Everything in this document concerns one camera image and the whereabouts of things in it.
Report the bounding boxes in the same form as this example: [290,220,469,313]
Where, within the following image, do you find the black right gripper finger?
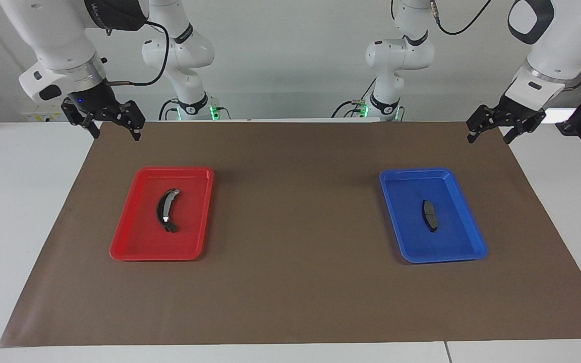
[62,99,101,140]
[119,100,146,142]

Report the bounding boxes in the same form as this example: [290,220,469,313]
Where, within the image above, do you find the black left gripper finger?
[466,105,497,145]
[502,117,534,146]

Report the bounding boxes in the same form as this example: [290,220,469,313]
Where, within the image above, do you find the curved silver-backed brake pad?
[156,188,182,234]

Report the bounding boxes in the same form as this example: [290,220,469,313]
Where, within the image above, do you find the dark grey brake pad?
[422,199,439,233]

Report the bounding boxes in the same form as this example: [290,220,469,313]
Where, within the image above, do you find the red plastic tray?
[109,166,215,262]

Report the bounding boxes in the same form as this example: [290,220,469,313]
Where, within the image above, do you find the blue plastic tray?
[379,168,488,264]

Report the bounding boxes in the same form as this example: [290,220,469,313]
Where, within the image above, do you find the brown table mat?
[0,121,581,348]

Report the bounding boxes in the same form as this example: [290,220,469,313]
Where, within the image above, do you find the black base cable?
[158,98,180,122]
[331,78,377,119]

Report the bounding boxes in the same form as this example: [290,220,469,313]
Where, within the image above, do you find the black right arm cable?
[105,20,171,87]

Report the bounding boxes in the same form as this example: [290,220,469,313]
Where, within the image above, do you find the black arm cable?
[105,20,171,87]
[431,0,493,36]

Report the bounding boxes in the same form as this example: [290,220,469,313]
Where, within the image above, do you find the white wall socket box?
[22,107,69,123]

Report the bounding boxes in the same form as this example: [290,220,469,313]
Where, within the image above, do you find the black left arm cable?
[431,0,493,36]

